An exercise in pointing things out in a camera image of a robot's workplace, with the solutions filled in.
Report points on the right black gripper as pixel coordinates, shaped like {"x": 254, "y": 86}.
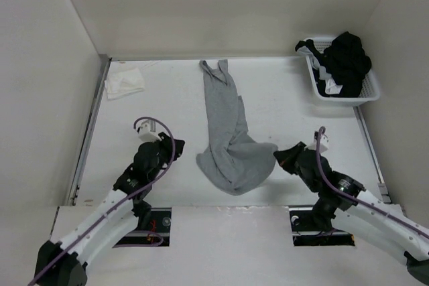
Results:
{"x": 285, "y": 159}

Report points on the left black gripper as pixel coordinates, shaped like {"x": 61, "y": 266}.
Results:
{"x": 166, "y": 145}

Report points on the grey tank top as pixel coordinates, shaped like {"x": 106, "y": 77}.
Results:
{"x": 233, "y": 162}

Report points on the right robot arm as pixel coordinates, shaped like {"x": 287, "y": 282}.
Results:
{"x": 345, "y": 204}

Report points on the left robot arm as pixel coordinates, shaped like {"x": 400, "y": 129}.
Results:
{"x": 67, "y": 261}

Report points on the white folded tank top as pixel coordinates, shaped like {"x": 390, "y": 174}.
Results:
{"x": 124, "y": 83}

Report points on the white cloth in basket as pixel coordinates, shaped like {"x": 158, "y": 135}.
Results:
{"x": 324, "y": 81}

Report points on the white plastic basket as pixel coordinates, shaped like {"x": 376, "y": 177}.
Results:
{"x": 370, "y": 91}

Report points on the black clothes pile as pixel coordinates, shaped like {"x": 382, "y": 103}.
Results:
{"x": 346, "y": 60}

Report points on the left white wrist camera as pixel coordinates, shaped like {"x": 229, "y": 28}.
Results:
{"x": 146, "y": 131}

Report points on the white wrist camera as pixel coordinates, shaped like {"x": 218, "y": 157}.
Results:
{"x": 322, "y": 140}
{"x": 146, "y": 131}

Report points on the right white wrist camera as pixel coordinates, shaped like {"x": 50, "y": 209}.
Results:
{"x": 322, "y": 140}

